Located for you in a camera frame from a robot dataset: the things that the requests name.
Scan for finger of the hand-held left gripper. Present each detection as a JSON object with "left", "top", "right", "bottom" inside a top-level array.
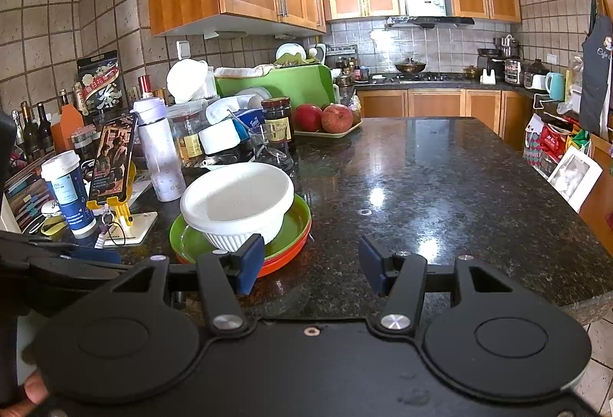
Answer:
[
  {"left": 0, "top": 230, "right": 123, "bottom": 265},
  {"left": 0, "top": 254, "right": 137, "bottom": 292}
]

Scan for black kitchen appliance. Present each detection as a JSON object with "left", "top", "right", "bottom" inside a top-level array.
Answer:
[{"left": 477, "top": 48, "right": 506, "bottom": 80}]

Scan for teal mug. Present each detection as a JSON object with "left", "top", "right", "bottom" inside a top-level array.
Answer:
[{"left": 546, "top": 72, "right": 567, "bottom": 102}]

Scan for person's left hand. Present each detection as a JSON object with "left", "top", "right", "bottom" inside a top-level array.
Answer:
[{"left": 24, "top": 371, "right": 51, "bottom": 406}]

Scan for clear glass cup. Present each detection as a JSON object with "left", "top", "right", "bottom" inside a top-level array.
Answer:
[{"left": 249, "top": 122, "right": 295, "bottom": 172}]

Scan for dark printed food bag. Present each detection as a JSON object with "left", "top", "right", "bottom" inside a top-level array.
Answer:
[{"left": 77, "top": 50, "right": 126, "bottom": 117}]

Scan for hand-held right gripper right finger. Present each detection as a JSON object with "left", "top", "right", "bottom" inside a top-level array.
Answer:
[{"left": 359, "top": 235, "right": 525, "bottom": 335}]

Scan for white cloth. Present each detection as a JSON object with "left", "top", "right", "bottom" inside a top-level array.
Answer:
[{"left": 214, "top": 66, "right": 274, "bottom": 79}]

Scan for green plastic plate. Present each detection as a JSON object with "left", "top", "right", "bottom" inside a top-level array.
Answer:
[{"left": 169, "top": 194, "right": 311, "bottom": 265}]

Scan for dark apron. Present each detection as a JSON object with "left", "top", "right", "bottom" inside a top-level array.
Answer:
[{"left": 579, "top": 0, "right": 613, "bottom": 136}]

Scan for yellow phone stand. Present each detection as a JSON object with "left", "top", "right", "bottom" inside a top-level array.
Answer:
[{"left": 86, "top": 158, "right": 138, "bottom": 226}]

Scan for patterned gift bag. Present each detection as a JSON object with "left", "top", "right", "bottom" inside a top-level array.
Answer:
[{"left": 523, "top": 113, "right": 547, "bottom": 166}]

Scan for orange plastic plate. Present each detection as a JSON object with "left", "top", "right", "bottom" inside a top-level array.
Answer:
[{"left": 176, "top": 225, "right": 312, "bottom": 279}]

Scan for dark red apple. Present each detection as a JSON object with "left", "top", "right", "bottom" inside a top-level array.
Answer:
[{"left": 293, "top": 105, "right": 324, "bottom": 133}]

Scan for range hood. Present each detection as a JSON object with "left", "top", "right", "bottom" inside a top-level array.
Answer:
[{"left": 384, "top": 16, "right": 476, "bottom": 31}]

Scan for white square pad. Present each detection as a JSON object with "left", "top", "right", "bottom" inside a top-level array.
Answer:
[{"left": 103, "top": 211, "right": 159, "bottom": 248}]

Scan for gas stove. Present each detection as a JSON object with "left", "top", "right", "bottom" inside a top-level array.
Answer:
[{"left": 371, "top": 72, "right": 472, "bottom": 85}]

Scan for blue tissue pack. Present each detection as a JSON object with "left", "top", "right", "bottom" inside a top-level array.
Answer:
[{"left": 229, "top": 108, "right": 266, "bottom": 130}]

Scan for colour swatch book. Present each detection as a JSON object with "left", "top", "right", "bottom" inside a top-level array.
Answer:
[{"left": 4, "top": 168, "right": 61, "bottom": 236}]

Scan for green bag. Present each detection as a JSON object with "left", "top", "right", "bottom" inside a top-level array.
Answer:
[{"left": 567, "top": 130, "right": 592, "bottom": 154}]

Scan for glass jar yellow label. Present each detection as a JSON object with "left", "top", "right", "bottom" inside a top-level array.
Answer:
[{"left": 167, "top": 105, "right": 210, "bottom": 169}]

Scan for white ceramic dish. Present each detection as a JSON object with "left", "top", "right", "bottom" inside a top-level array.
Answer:
[{"left": 206, "top": 94, "right": 263, "bottom": 123}]

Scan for red shopping bag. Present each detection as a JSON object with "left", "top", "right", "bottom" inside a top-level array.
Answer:
[{"left": 541, "top": 125, "right": 575, "bottom": 164}]

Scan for smartphone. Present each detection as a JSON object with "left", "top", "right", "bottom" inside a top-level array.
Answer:
[{"left": 89, "top": 113, "right": 139, "bottom": 207}]

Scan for beige fruit tray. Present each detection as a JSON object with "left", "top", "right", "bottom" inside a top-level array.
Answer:
[{"left": 293, "top": 119, "right": 363, "bottom": 139}]

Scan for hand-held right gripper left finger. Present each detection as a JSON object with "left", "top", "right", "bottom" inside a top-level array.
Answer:
[{"left": 98, "top": 233, "right": 266, "bottom": 335}]

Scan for key lanyard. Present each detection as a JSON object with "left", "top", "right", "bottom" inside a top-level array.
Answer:
[{"left": 93, "top": 212, "right": 126, "bottom": 250}]

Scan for dark sauce jar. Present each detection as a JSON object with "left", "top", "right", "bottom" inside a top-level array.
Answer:
[{"left": 261, "top": 97, "right": 294, "bottom": 144}]

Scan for paper coffee cup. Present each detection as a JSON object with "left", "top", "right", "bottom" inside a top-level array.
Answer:
[{"left": 41, "top": 150, "right": 97, "bottom": 240}]

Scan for lilac water bottle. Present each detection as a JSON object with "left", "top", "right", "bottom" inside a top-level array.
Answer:
[{"left": 130, "top": 98, "right": 187, "bottom": 203}]

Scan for black wok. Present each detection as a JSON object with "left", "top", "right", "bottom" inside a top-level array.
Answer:
[{"left": 395, "top": 57, "right": 427, "bottom": 74}]

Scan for wooden base cabinets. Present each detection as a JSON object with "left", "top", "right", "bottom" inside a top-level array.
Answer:
[{"left": 357, "top": 87, "right": 534, "bottom": 153}]

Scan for orange carton box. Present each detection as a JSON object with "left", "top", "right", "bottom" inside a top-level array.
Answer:
[{"left": 52, "top": 103, "right": 86, "bottom": 154}]

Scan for steel stock pot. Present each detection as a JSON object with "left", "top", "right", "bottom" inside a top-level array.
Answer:
[{"left": 495, "top": 35, "right": 520, "bottom": 58}]

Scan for row of spice bottles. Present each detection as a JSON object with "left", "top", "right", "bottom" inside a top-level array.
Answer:
[{"left": 335, "top": 56, "right": 370, "bottom": 81}]

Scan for dish drying rack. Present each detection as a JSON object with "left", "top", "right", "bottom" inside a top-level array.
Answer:
[{"left": 275, "top": 42, "right": 321, "bottom": 66}]

